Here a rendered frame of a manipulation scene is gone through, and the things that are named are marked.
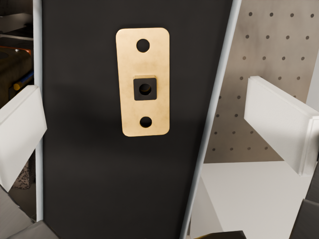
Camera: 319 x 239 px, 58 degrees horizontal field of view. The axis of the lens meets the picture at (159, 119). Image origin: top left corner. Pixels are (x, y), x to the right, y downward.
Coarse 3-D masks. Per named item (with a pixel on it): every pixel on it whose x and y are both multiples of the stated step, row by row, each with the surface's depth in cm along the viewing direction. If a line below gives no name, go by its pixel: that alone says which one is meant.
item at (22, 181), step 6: (30, 156) 31; (30, 162) 31; (24, 168) 31; (30, 168) 31; (24, 174) 31; (30, 174) 32; (18, 180) 31; (24, 180) 31; (30, 180) 32; (12, 186) 31; (18, 186) 31; (24, 186) 31; (30, 186) 32
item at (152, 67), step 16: (128, 32) 20; (144, 32) 20; (160, 32) 20; (128, 48) 21; (160, 48) 21; (128, 64) 21; (144, 64) 21; (160, 64) 21; (128, 80) 22; (144, 80) 21; (160, 80) 22; (128, 96) 22; (144, 96) 21; (160, 96) 22; (128, 112) 23; (144, 112) 23; (160, 112) 23; (128, 128) 23; (144, 128) 23; (160, 128) 23
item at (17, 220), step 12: (0, 192) 8; (0, 204) 8; (12, 204) 8; (0, 216) 7; (12, 216) 7; (24, 216) 7; (0, 228) 7; (12, 228) 7; (24, 228) 7; (36, 228) 6; (48, 228) 6
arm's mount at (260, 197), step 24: (216, 168) 78; (240, 168) 78; (264, 168) 78; (288, 168) 79; (216, 192) 68; (240, 192) 69; (264, 192) 69; (288, 192) 69; (192, 216) 85; (216, 216) 61; (240, 216) 61; (264, 216) 61; (288, 216) 61
